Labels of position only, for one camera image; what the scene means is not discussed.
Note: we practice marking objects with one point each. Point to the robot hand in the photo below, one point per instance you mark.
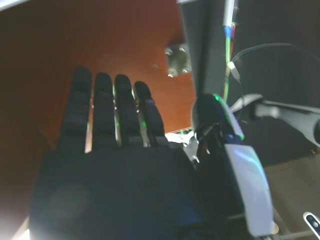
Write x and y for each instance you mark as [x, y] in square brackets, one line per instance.
[112, 195]

